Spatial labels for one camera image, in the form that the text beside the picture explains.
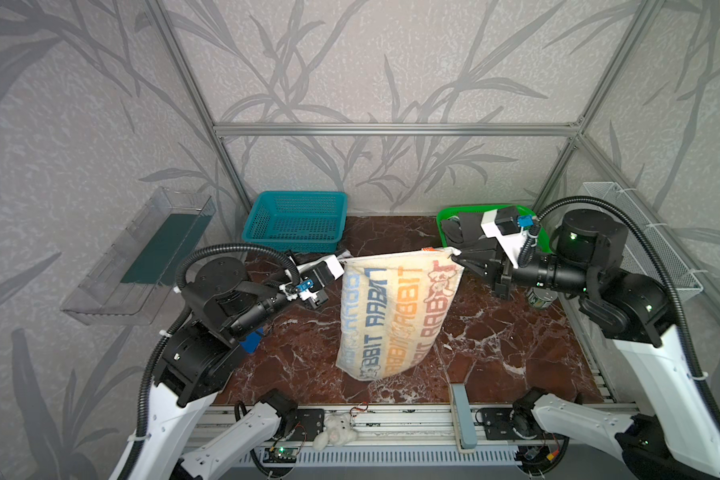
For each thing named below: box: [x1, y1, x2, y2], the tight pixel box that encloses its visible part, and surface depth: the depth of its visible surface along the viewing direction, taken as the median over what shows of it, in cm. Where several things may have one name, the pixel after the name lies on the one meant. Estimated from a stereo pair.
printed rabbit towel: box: [336, 247, 464, 381], surface depth 58 cm
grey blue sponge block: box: [451, 383, 477, 449], surface depth 74 cm
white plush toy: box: [312, 412, 358, 451], surface depth 71 cm
